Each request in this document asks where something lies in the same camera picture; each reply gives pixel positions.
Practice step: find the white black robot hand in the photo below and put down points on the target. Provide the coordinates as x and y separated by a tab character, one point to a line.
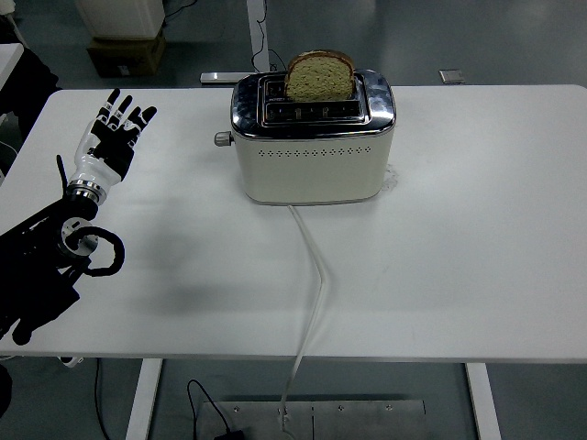
91	166

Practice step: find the cream toaster with chrome top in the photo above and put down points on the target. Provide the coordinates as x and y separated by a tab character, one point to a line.
312	169

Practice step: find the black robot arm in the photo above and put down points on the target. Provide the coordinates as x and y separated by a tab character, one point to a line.
36	275

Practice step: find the black bulky object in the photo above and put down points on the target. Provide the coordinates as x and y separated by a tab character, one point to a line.
29	75

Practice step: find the brown cardboard box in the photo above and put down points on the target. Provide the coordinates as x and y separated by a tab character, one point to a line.
126	57

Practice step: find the white side table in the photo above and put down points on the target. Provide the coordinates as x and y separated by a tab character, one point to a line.
8	59

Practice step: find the white box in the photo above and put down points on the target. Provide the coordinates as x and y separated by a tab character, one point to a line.
119	16

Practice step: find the small white device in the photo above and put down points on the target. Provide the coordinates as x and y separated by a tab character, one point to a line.
70	361

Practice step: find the white stand with foot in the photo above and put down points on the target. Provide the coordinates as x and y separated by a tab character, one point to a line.
257	27

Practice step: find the white table leg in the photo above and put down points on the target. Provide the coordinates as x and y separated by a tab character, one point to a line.
144	399
483	403

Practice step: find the brown bread slice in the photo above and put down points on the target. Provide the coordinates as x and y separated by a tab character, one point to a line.
319	80

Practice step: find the grey metal plate with screws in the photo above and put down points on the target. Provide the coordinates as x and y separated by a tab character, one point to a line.
357	419

